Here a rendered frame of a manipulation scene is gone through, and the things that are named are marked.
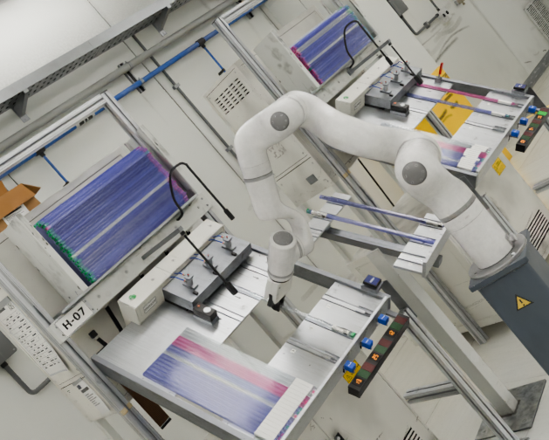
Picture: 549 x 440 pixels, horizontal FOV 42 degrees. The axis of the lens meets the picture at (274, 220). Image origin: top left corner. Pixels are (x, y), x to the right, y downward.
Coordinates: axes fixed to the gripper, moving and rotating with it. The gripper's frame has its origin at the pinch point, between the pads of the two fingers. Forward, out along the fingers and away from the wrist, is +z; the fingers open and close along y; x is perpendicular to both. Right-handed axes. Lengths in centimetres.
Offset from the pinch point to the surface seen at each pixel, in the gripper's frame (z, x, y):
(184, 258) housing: -0.6, -37.4, 2.9
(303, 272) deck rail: 2.8, -1.5, -19.1
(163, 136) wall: 92, -170, -135
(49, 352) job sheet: 21, -60, 49
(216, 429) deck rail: 0, 11, 49
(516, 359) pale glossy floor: 57, 74, -75
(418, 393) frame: 37, 50, -21
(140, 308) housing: 1.1, -36.3, 27.8
